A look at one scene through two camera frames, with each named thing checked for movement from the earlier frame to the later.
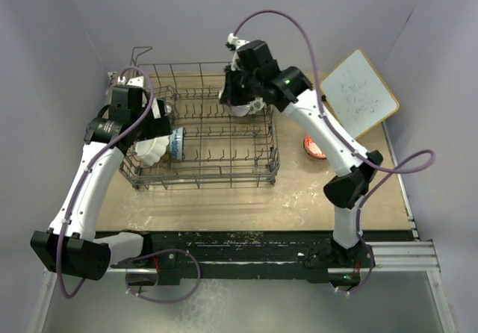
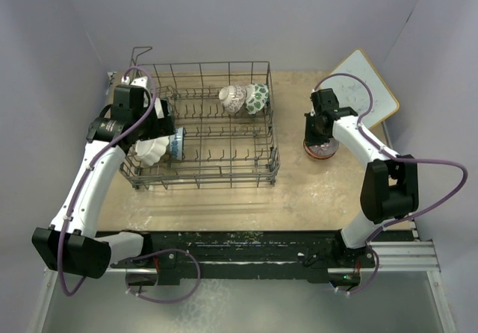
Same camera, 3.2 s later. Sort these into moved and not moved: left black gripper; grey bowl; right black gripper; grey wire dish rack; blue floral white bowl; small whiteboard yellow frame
Moved: right black gripper; grey bowl
Not moved: small whiteboard yellow frame; left black gripper; blue floral white bowl; grey wire dish rack
